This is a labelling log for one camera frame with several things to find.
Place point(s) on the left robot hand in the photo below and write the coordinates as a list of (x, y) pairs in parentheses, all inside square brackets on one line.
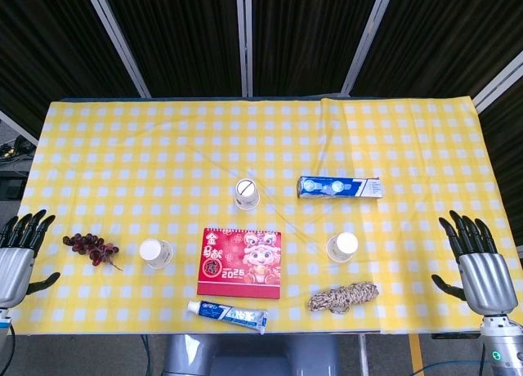
[(14, 265)]

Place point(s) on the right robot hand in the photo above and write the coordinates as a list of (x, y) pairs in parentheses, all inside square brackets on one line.
[(486, 278)]

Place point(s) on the white paper cup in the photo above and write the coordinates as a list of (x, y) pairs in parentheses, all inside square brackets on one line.
[(157, 255), (247, 196), (341, 249)]

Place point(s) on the dark red grape bunch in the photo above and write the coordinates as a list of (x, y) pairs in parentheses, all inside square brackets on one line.
[(88, 243)]

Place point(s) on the white table leg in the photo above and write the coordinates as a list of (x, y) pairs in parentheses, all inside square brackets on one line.
[(362, 355)]

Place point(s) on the blue white toothpaste box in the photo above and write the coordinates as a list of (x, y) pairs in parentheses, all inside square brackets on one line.
[(339, 187)]

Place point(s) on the yellow white checked tablecloth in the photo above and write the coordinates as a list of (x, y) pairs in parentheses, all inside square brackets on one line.
[(163, 147)]

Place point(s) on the blue white toothpaste tube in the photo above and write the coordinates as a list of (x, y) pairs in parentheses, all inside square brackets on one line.
[(224, 312)]

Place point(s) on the red desk calendar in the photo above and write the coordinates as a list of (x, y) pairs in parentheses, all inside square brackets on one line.
[(237, 269)]

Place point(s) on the grey robot torso base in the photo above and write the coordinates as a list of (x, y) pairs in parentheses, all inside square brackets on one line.
[(245, 359)]

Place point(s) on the white metal frame post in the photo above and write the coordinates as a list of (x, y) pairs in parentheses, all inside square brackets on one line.
[(18, 129), (498, 86), (367, 41), (119, 45), (244, 41)]

